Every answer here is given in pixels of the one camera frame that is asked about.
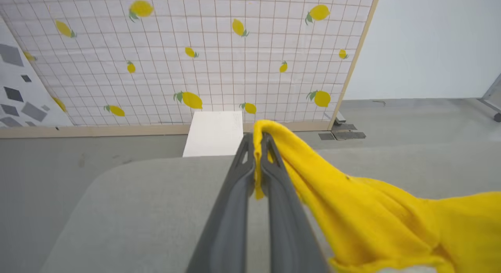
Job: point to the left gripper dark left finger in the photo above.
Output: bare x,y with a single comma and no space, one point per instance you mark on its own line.
229,226

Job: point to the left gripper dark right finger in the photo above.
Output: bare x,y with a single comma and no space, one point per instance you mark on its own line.
287,234

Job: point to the yellow garment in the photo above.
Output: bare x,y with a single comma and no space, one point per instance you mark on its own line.
372,218

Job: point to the white rectangular box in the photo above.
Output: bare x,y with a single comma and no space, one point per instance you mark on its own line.
214,134

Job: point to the black floor base plates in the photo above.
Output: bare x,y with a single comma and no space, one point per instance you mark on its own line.
344,134

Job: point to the metal partition foot bar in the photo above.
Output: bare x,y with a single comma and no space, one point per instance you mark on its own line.
339,117

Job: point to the lemon print partition screen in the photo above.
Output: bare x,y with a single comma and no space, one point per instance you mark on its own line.
219,61

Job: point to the grey diamond print panel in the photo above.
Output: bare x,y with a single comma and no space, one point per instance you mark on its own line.
19,97

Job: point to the grey metal frame leg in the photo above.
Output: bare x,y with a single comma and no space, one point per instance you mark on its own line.
494,101

